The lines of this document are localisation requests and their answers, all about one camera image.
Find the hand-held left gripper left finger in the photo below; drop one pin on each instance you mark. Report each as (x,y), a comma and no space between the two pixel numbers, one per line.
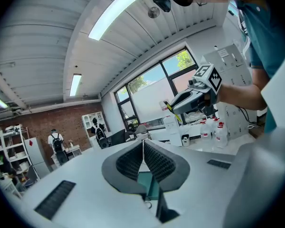
(85,198)

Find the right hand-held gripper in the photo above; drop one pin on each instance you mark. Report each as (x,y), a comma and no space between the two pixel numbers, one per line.
(210,77)

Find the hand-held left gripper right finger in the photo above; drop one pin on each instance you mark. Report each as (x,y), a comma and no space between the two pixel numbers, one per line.
(199,186)

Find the green metal drawer box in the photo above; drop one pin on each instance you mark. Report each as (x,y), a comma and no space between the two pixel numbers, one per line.
(148,184)

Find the person's right forearm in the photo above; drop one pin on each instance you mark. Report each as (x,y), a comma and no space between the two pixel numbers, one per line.
(242,96)

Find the white jug red label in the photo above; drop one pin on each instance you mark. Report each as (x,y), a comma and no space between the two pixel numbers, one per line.
(164,105)

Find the clear plastic bottle red label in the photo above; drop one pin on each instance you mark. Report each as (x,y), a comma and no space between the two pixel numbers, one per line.
(215,125)
(206,134)
(221,135)

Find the black-framed window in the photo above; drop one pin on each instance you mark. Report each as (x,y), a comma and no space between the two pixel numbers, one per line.
(152,96)

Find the white pen holder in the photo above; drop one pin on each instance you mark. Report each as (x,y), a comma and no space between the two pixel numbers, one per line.
(185,140)

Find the white drawer cabinet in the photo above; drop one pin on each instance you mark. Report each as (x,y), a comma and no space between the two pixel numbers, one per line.
(74,151)

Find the grey chair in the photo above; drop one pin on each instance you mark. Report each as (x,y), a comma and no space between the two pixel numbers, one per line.
(142,130)

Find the white pegboard panel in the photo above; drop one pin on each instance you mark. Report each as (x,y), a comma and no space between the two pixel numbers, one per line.
(235,68)

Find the grey fridge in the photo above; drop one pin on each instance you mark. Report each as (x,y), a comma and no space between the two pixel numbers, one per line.
(36,155)

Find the white arched cabinet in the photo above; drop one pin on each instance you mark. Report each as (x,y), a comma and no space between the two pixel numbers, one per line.
(88,122)

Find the white shelving rack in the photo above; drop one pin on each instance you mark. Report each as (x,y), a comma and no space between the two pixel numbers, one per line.
(12,151)

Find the round metal ceiling fixture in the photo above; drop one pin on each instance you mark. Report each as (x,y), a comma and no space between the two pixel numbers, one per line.
(153,12)

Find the person's glasses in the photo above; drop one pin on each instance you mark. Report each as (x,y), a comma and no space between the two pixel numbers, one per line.
(202,3)

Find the person's teal shirt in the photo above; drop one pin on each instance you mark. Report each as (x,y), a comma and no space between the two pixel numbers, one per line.
(266,37)

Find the short ceiling light panel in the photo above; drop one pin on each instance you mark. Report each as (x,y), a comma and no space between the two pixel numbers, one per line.
(75,84)

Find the long ceiling light panel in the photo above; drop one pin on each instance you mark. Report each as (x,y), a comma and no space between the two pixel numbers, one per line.
(118,11)

